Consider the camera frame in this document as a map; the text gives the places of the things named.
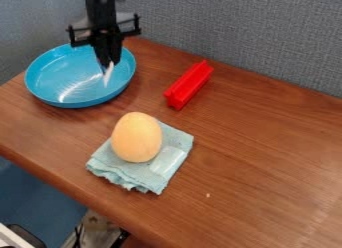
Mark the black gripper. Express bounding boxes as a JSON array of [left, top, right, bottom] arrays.
[[65, 0, 141, 67]]

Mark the white toothpaste tube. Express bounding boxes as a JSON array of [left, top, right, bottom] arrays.
[[99, 62, 115, 86]]

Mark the blue plate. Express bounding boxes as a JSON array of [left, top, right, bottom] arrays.
[[24, 44, 136, 108]]

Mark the red plastic block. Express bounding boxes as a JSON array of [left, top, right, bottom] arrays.
[[163, 60, 214, 110]]

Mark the orange egg-shaped sponge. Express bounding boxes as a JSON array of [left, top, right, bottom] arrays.
[[111, 112, 163, 163]]

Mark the clear small plastic piece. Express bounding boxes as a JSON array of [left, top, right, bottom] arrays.
[[149, 146, 186, 178]]

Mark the light blue folded cloth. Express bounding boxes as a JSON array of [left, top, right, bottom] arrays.
[[85, 122, 194, 195]]

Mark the grey equipment under table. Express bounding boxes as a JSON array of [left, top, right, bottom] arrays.
[[0, 211, 131, 248]]

